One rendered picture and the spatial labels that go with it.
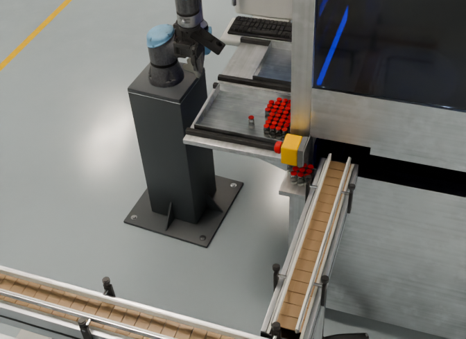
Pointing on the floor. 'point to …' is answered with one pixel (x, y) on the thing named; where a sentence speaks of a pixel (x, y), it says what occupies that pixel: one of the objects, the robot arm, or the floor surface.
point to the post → (301, 81)
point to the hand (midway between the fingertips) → (200, 74)
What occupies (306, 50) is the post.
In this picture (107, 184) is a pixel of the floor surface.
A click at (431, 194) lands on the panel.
